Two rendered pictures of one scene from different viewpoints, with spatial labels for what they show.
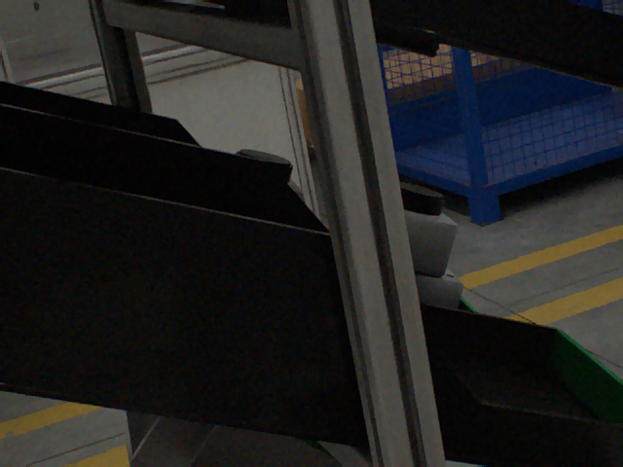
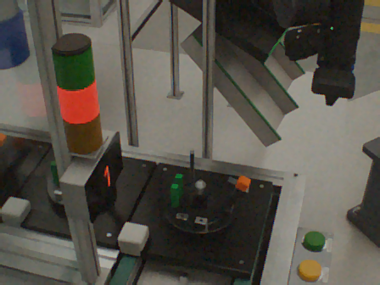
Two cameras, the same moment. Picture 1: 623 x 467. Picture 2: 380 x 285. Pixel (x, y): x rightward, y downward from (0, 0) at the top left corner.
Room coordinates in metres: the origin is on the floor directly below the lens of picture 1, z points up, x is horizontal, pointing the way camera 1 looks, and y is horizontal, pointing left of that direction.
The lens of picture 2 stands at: (-0.44, -0.53, 1.74)
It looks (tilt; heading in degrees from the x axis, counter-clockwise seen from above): 38 degrees down; 34
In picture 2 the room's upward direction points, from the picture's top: straight up
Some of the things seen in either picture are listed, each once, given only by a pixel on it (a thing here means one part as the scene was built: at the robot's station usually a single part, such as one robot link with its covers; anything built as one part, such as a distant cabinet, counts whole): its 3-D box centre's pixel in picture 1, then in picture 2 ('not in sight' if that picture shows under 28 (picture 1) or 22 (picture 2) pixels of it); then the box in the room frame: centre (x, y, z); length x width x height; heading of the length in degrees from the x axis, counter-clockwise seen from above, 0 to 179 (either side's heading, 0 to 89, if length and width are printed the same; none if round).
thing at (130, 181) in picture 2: not in sight; (77, 172); (0.12, 0.12, 1.01); 0.24 x 0.24 x 0.13; 19
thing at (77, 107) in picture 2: not in sight; (78, 97); (-0.02, -0.07, 1.33); 0.05 x 0.05 x 0.05
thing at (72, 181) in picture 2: not in sight; (81, 123); (-0.02, -0.07, 1.29); 0.12 x 0.05 x 0.25; 19
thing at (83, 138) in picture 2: not in sight; (82, 128); (-0.02, -0.07, 1.28); 0.05 x 0.05 x 0.05
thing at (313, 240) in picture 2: not in sight; (314, 242); (0.25, -0.33, 0.96); 0.04 x 0.04 x 0.02
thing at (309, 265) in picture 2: not in sight; (310, 271); (0.18, -0.35, 0.96); 0.04 x 0.04 x 0.02
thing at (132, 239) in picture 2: not in sight; (199, 196); (0.19, -0.12, 1.01); 0.24 x 0.24 x 0.13; 19
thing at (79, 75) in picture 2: not in sight; (73, 64); (-0.02, -0.07, 1.38); 0.05 x 0.05 x 0.05
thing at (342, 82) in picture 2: not in sight; (338, 42); (0.31, -0.29, 1.33); 0.19 x 0.06 x 0.08; 19
